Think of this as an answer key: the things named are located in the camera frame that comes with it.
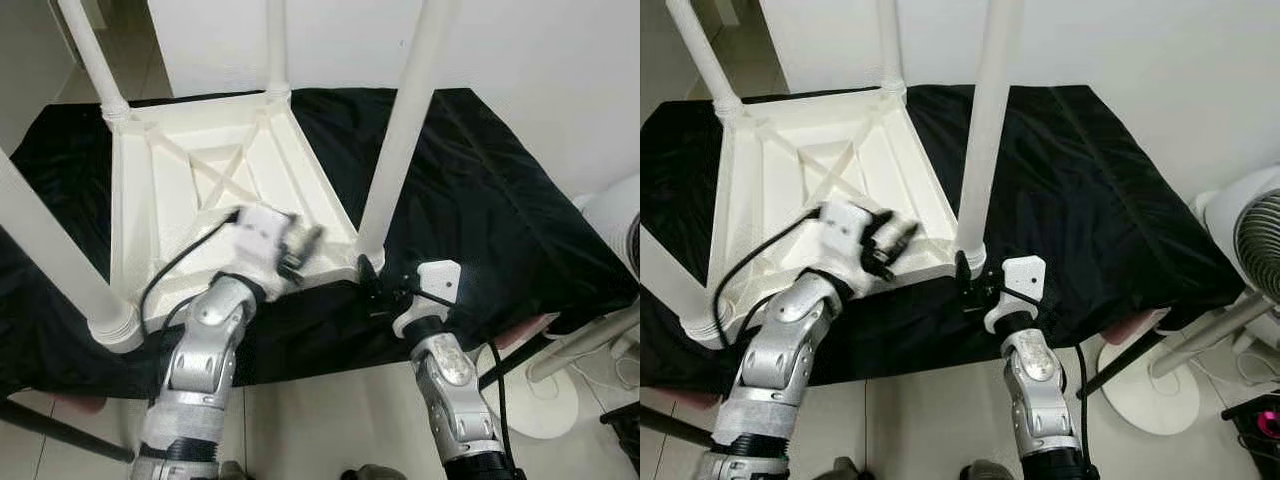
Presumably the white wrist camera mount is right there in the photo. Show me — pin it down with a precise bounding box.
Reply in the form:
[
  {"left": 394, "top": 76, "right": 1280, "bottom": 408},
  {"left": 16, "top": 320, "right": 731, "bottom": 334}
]
[
  {"left": 815, "top": 200, "right": 881, "bottom": 291},
  {"left": 225, "top": 205, "right": 301, "bottom": 296},
  {"left": 983, "top": 255, "right": 1048, "bottom": 334},
  {"left": 392, "top": 260, "right": 463, "bottom": 339}
]

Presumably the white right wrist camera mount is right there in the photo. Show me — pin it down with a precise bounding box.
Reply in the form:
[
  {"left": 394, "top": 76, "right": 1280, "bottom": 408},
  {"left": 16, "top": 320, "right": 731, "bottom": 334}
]
[
  {"left": 983, "top": 255, "right": 1048, "bottom": 334},
  {"left": 392, "top": 260, "right": 463, "bottom": 339}
]

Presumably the white plastic children table top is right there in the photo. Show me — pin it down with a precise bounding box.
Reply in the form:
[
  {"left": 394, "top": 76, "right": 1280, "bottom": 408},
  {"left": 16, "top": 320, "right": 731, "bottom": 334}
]
[
  {"left": 105, "top": 88, "right": 386, "bottom": 336},
  {"left": 700, "top": 85, "right": 986, "bottom": 341}
]

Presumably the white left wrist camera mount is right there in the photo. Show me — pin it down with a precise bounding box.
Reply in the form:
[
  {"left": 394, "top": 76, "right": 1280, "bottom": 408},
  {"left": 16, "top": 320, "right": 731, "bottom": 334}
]
[
  {"left": 815, "top": 200, "right": 881, "bottom": 291},
  {"left": 225, "top": 205, "right": 301, "bottom": 296}
]

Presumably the black cloth table cover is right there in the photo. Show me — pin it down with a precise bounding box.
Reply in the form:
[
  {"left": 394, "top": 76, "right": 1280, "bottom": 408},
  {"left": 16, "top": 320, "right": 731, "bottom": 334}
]
[
  {"left": 640, "top": 83, "right": 1246, "bottom": 393},
  {"left": 0, "top": 85, "right": 641, "bottom": 399}
]

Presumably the black metal table leg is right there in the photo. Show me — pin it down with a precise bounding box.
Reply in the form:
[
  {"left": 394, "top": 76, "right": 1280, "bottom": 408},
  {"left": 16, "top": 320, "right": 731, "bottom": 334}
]
[
  {"left": 1080, "top": 335, "right": 1161, "bottom": 398},
  {"left": 640, "top": 402, "right": 716, "bottom": 449},
  {"left": 0, "top": 400, "right": 136, "bottom": 463},
  {"left": 480, "top": 345, "right": 546, "bottom": 391}
]

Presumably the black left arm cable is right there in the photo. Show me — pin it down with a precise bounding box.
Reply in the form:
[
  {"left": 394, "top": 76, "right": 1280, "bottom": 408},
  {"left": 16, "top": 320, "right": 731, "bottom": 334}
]
[
  {"left": 138, "top": 208, "right": 243, "bottom": 336},
  {"left": 712, "top": 208, "right": 823, "bottom": 346}
]

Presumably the white standing fan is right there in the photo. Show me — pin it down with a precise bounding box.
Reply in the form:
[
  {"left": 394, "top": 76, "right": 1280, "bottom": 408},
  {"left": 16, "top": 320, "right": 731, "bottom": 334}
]
[
  {"left": 1095, "top": 165, "right": 1280, "bottom": 436},
  {"left": 505, "top": 175, "right": 641, "bottom": 441}
]

